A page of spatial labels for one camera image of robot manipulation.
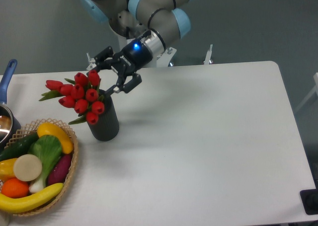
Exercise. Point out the yellow banana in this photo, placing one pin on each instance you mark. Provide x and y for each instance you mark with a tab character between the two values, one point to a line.
31	202

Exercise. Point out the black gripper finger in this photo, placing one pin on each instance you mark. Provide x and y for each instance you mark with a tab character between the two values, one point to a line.
122	86
102	61

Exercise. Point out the dark green cucumber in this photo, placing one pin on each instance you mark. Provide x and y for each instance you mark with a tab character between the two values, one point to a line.
18	148

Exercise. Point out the dark grey ribbed vase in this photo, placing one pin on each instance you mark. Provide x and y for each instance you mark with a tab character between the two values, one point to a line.
104	126

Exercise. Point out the purple sweet potato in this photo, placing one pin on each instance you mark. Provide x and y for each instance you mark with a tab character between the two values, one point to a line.
60	171

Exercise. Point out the white frame at right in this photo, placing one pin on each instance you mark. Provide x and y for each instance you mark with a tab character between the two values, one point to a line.
309	98

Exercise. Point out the red tulip bouquet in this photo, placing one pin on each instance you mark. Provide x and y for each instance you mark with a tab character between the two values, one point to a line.
82	94

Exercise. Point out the green bok choy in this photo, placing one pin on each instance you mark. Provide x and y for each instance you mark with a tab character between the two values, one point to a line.
48	149

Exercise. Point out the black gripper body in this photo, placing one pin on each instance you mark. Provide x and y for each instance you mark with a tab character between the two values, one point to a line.
131	58

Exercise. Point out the blue handled saucepan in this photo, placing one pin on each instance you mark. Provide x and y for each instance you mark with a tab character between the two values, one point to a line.
8	123

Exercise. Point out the beige round slice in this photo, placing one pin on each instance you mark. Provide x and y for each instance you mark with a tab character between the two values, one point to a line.
27	167

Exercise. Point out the woven wicker basket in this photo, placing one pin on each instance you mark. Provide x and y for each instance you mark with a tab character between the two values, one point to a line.
32	128

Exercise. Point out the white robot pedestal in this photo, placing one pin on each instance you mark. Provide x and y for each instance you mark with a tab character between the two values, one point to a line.
164	58

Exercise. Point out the orange fruit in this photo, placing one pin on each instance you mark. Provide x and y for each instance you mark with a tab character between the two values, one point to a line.
15	188

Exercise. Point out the black device at edge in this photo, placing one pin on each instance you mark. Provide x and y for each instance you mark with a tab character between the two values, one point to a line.
310	201

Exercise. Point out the yellow bell pepper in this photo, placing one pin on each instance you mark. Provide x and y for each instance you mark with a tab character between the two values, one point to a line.
6	169

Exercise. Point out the yellow squash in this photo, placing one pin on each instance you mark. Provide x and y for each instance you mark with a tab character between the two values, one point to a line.
56	131

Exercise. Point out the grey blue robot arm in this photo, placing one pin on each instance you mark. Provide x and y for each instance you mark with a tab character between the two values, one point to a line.
152	26

